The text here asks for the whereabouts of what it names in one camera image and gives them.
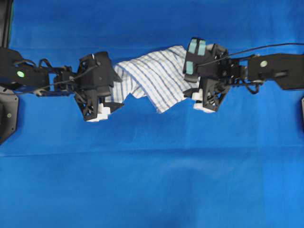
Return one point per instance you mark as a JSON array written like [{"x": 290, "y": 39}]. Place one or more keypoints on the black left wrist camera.
[{"x": 97, "y": 73}]

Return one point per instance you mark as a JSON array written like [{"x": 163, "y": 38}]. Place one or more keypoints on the blue table cloth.
[{"x": 241, "y": 167}]

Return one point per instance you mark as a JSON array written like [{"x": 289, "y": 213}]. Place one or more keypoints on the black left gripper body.
[{"x": 88, "y": 102}]

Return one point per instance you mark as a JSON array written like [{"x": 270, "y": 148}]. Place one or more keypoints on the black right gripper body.
[{"x": 214, "y": 89}]

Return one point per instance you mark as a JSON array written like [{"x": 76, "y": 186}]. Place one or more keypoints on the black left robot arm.
[{"x": 42, "y": 79}]

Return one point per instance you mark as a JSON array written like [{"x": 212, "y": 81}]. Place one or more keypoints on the white blue striped towel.
[{"x": 157, "y": 75}]

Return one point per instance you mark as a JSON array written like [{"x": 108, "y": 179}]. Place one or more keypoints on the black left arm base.
[{"x": 9, "y": 104}]

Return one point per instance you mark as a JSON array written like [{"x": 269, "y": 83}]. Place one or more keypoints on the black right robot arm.
[{"x": 287, "y": 70}]

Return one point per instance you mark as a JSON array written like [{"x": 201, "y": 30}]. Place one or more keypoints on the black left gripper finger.
[{"x": 113, "y": 106}]

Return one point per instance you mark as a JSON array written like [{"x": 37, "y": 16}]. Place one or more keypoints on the black taped right wrist camera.
[{"x": 202, "y": 60}]

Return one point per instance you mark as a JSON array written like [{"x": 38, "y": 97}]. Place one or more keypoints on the black frame post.
[{"x": 6, "y": 16}]

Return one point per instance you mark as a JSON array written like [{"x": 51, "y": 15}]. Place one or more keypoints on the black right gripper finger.
[{"x": 193, "y": 93}]

